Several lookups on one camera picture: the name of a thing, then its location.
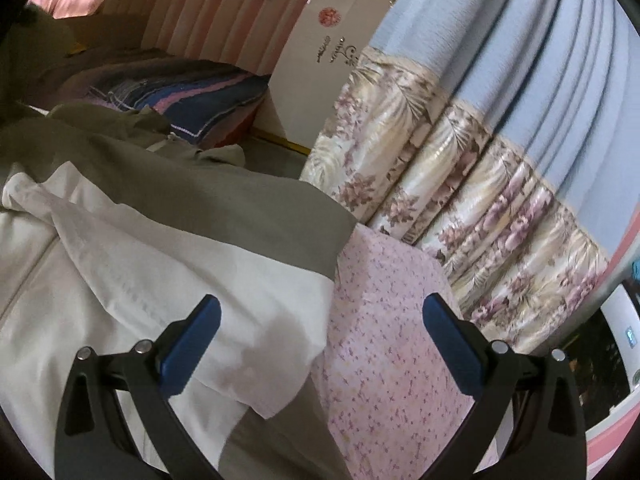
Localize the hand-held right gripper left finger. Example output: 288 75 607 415
54 294 236 480

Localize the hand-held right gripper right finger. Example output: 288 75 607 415
422 292 587 480

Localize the grey and white jacket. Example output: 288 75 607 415
0 102 358 480

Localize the pink floral bedsheet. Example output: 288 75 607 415
310 224 482 480

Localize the dark cabinet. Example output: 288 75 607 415
574 305 632 432

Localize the white appliance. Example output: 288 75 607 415
599 280 640 393

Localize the striped knitted blanket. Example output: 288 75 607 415
59 57 272 151

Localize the blue curtain with floral band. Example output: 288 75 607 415
299 0 637 361

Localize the white wardrobe with flower decals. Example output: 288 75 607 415
254 0 417 153

